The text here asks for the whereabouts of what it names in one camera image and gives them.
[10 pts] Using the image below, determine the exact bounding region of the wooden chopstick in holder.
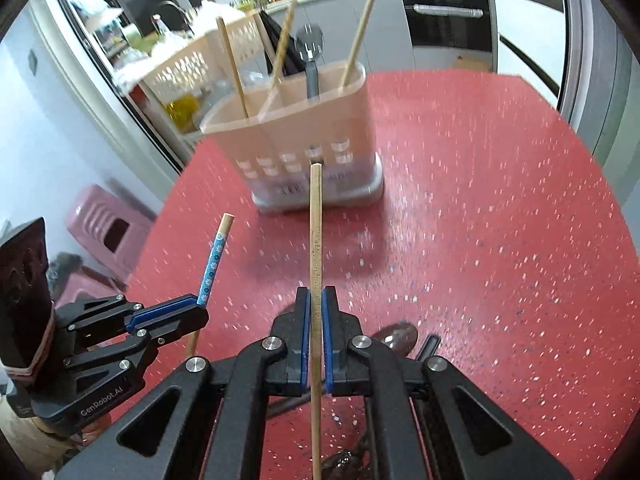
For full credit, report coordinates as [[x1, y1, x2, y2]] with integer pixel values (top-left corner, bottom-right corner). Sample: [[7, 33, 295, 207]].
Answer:
[[217, 16, 248, 119], [271, 0, 297, 91]]

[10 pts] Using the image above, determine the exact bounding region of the dark spoon bottom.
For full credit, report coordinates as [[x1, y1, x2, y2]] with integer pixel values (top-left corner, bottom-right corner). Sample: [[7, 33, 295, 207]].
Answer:
[[321, 450, 372, 480]]

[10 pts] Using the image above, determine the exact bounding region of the dark spoon on table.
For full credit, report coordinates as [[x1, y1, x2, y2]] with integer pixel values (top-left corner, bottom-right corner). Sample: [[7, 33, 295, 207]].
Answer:
[[373, 321, 418, 358]]

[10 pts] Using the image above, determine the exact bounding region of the beige perforated storage rack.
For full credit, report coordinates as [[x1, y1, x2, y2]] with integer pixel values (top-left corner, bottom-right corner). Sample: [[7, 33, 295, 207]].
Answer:
[[114, 1, 265, 132]]

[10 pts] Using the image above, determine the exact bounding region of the dark spoon lower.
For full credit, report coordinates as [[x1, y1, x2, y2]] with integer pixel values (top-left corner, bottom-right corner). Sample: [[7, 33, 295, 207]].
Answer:
[[267, 333, 442, 419]]

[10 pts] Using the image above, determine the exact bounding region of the blue patterned chopstick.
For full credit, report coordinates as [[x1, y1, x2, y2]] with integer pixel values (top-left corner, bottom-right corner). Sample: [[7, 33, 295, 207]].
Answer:
[[184, 212, 237, 361]]

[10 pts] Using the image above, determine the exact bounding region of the plain wooden chopstick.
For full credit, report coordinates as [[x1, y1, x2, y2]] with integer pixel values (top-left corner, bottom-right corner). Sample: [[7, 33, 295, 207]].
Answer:
[[309, 162, 323, 480]]

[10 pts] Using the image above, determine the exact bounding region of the beige plastic utensil holder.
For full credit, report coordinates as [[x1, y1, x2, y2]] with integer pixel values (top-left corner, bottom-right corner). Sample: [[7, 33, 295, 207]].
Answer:
[[194, 62, 384, 214]]

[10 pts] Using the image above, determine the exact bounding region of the wooden chopstick pair piece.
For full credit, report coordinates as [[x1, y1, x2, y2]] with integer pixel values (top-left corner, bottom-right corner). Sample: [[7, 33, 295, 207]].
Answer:
[[340, 0, 375, 89]]

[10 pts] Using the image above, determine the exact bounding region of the pink plastic stool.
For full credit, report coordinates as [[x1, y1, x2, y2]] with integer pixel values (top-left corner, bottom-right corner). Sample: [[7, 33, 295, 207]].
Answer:
[[65, 184, 152, 282]]

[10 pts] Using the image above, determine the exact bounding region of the steel spoon brown handle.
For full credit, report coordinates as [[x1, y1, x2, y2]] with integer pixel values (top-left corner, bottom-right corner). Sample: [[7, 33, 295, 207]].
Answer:
[[295, 24, 323, 100]]

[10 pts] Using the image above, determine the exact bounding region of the black built-in oven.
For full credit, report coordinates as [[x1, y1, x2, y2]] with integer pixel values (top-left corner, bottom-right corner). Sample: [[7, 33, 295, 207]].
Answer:
[[402, 0, 494, 52]]

